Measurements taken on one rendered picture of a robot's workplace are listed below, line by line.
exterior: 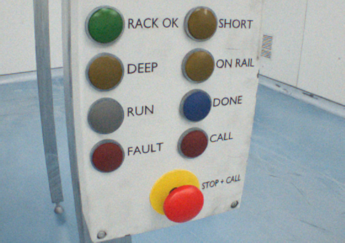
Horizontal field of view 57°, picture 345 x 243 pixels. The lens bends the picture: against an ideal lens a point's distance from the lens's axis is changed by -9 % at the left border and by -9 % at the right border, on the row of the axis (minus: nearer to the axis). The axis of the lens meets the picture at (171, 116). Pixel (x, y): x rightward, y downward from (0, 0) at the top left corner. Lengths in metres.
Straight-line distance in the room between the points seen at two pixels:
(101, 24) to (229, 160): 0.19
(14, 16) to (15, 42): 0.28
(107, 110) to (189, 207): 0.12
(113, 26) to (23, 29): 3.81
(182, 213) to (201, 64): 0.13
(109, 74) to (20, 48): 3.83
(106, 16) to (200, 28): 0.08
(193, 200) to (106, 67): 0.14
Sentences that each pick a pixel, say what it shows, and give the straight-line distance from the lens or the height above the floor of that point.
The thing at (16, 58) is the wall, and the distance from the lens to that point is 4.10.
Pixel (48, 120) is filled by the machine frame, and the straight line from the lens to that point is 1.52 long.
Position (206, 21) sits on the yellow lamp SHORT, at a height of 1.03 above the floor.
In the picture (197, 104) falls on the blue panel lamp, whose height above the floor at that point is 0.96.
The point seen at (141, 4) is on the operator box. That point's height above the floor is 1.05.
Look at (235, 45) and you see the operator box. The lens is 0.31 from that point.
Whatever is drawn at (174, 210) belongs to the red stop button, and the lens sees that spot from 0.31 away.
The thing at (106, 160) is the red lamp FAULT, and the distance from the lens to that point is 0.29.
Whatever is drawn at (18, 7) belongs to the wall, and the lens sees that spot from 4.03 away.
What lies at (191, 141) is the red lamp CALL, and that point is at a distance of 0.31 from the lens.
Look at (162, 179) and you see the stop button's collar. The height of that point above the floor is 0.89.
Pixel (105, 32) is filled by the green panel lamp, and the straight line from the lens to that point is 0.26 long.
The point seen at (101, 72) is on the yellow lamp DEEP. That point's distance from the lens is 0.26.
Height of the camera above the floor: 1.06
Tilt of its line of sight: 21 degrees down
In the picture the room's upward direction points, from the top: 3 degrees clockwise
